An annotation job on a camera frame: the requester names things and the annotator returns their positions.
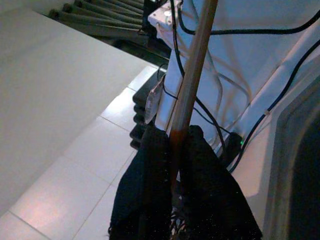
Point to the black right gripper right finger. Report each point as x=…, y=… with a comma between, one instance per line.
x=207, y=180

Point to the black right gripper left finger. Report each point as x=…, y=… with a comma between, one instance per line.
x=142, y=180

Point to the wooden chopstick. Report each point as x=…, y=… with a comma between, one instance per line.
x=192, y=75

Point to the steel kitchen sink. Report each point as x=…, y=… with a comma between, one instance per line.
x=300, y=175

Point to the black power adapter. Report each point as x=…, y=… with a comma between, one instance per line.
x=233, y=150

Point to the translucent white tag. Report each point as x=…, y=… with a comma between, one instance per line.
x=153, y=105

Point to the dark ribbed rack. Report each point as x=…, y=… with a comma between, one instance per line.
x=100, y=17

